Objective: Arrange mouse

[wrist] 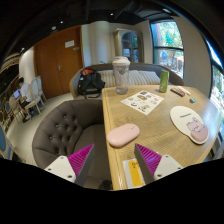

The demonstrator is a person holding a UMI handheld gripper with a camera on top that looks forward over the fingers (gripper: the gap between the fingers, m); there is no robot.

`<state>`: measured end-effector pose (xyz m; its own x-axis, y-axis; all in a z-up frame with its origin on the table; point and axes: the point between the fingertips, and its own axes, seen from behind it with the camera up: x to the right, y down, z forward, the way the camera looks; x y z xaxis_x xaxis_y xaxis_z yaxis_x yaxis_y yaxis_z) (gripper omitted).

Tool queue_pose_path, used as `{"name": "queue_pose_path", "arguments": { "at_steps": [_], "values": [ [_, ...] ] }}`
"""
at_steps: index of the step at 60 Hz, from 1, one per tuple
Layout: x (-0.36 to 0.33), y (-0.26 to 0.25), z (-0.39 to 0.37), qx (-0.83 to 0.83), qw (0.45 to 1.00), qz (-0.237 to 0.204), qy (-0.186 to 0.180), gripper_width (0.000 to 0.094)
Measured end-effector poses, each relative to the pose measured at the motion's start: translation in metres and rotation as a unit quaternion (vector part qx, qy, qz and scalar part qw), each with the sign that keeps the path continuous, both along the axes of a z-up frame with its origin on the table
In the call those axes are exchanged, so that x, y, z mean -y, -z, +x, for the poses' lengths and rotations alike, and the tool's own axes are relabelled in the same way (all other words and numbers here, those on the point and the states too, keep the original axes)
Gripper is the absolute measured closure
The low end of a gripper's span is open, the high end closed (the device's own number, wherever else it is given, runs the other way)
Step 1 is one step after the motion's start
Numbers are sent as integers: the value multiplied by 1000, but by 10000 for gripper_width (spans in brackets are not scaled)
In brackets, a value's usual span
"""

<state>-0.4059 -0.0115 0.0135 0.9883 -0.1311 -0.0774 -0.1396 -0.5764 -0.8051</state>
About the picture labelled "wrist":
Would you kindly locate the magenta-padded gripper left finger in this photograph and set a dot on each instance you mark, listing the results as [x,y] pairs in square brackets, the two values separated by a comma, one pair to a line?
[80,160]

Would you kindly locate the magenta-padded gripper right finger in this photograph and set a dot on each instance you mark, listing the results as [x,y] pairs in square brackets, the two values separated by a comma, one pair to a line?
[149,160]

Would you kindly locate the pink computer mouse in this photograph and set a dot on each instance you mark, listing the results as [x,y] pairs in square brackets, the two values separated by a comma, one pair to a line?
[122,135]

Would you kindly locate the white round mouse pad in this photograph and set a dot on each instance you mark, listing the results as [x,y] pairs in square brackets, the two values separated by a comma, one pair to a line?
[186,121]

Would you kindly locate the yellow code table sticker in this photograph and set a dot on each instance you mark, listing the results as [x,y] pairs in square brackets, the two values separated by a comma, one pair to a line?
[135,173]

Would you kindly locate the grey tufted armchair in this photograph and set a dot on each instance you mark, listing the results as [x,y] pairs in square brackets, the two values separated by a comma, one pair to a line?
[63,130]

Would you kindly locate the white sticker sheet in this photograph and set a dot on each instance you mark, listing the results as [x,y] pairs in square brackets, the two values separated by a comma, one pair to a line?
[142,102]

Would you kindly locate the black and orange flat case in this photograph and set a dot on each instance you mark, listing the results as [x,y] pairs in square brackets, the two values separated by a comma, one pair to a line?
[177,92]

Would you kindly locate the small teal eraser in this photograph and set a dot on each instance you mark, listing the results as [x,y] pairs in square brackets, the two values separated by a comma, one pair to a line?
[192,100]

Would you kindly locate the black backpack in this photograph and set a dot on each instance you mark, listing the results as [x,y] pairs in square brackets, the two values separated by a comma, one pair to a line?
[90,83]

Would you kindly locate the small white tube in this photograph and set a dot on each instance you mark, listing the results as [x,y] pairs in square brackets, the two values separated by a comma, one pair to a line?
[185,90]

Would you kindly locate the blue chair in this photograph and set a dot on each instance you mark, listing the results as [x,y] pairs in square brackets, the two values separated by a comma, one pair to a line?
[3,143]

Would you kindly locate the green drink can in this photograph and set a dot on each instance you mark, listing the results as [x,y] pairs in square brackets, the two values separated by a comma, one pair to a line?
[164,81]

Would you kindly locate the white chair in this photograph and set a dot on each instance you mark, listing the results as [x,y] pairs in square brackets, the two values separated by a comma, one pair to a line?
[36,91]

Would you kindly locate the striped cushion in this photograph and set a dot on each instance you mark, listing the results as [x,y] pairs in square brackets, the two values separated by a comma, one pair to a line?
[151,77]
[107,78]
[136,78]

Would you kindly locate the grey curved sofa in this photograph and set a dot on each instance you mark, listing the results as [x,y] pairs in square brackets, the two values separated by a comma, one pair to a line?
[175,78]

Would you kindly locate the person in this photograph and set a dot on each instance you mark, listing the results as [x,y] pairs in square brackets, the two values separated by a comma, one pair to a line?
[25,93]

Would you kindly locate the clear shaker bottle white lid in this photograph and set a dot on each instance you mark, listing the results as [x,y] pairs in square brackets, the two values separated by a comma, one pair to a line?
[121,76]

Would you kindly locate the laptop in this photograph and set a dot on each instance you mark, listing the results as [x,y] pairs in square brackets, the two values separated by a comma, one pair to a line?
[16,94]

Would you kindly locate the brown wooden door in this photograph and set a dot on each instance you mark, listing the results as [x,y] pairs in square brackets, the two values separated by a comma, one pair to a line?
[56,70]

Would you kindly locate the large curved window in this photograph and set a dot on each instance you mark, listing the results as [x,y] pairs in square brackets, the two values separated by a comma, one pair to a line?
[218,83]

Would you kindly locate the black framed window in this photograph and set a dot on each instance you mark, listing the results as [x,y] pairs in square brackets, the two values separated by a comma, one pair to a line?
[167,48]

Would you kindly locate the glass door cabinet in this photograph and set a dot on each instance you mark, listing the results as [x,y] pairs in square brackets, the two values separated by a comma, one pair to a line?
[129,46]

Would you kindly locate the white door sign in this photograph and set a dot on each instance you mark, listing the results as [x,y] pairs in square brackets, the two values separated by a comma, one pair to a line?
[69,44]

